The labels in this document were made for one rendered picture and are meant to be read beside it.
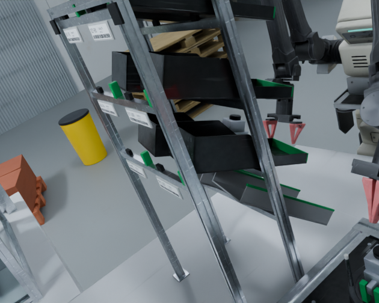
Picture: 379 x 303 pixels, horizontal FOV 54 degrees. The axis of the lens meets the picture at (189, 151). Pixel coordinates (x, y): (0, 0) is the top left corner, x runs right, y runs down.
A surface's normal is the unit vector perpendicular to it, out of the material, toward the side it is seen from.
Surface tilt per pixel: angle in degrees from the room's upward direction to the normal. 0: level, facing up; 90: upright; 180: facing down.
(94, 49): 90
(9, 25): 90
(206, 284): 0
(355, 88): 90
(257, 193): 90
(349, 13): 42
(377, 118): 48
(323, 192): 0
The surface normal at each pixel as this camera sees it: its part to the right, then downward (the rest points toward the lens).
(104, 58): 0.64, 0.14
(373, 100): -0.76, -0.17
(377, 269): -0.77, 0.51
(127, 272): -0.33, -0.84
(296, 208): 0.41, 0.29
